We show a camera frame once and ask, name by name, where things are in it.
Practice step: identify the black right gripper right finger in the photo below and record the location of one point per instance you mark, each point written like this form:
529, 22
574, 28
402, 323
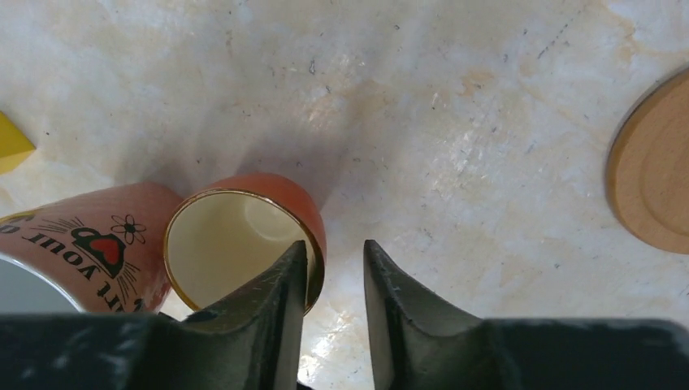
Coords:
418, 340

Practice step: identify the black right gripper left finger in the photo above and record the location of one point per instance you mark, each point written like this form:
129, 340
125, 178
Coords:
249, 339

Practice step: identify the brown cup with red handle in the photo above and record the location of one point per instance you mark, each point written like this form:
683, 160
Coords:
235, 229

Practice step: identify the smooth brown round coaster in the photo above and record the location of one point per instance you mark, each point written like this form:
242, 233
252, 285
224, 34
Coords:
646, 175

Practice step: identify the yellow cube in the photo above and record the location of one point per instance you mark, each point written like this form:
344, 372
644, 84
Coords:
15, 146

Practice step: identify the grey-white cup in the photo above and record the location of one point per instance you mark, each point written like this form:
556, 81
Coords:
97, 252

